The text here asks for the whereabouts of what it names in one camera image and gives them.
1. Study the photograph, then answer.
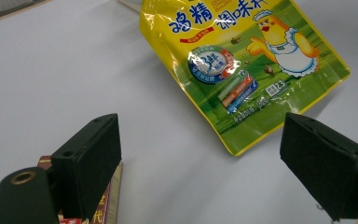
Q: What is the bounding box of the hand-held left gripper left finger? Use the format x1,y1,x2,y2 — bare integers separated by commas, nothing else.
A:
49,113,123,220

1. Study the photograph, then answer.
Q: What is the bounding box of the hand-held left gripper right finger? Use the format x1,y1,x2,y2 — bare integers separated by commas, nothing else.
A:
279,112,358,222

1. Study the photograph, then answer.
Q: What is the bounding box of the small brown red box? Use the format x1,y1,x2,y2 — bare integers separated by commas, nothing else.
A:
36,155,124,224

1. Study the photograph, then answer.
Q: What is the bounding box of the yellow green seasoning pouch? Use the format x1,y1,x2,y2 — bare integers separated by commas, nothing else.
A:
138,0,351,157

